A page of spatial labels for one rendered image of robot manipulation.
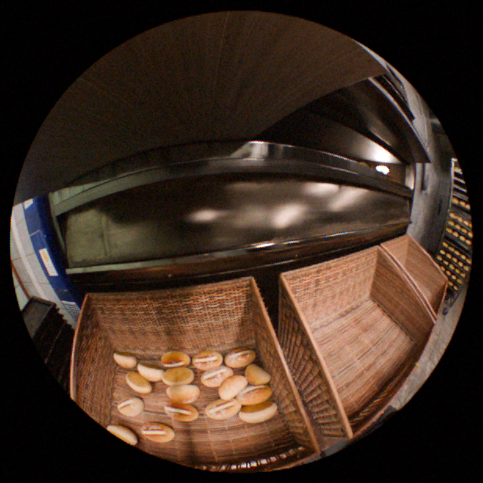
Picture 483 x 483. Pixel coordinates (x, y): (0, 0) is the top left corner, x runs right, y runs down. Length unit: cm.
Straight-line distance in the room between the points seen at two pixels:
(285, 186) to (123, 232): 42
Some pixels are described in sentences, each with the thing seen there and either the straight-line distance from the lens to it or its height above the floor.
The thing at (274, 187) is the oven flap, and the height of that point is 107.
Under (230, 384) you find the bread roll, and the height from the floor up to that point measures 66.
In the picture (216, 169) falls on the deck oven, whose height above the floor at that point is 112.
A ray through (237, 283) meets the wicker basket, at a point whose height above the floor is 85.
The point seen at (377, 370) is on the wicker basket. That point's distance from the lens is 68.
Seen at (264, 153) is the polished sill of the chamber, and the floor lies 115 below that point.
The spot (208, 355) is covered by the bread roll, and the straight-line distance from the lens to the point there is 50.
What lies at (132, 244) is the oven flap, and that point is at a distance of 39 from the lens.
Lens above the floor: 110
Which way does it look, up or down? 25 degrees down
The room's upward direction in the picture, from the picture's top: 2 degrees counter-clockwise
